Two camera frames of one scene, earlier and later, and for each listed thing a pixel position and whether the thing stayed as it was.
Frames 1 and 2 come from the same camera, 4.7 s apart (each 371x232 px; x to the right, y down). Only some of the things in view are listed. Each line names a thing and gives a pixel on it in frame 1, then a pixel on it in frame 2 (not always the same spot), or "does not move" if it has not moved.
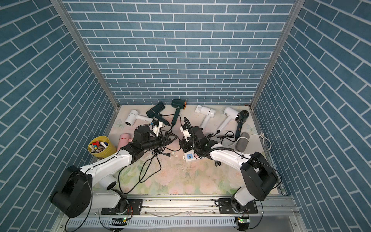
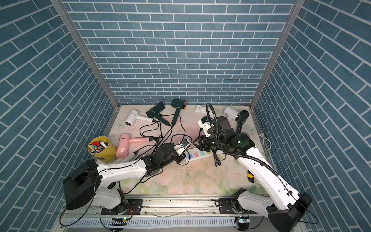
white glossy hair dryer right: [231, 113] does not move
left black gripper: [165, 139] → [180, 158]
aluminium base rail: [274, 213] does not move
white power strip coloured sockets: [190, 155] does not move
